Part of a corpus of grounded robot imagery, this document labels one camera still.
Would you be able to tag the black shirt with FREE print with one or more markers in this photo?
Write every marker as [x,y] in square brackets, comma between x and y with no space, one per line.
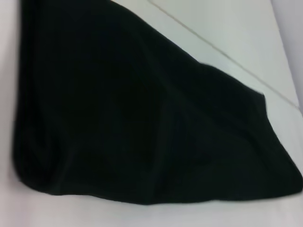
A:
[118,113]

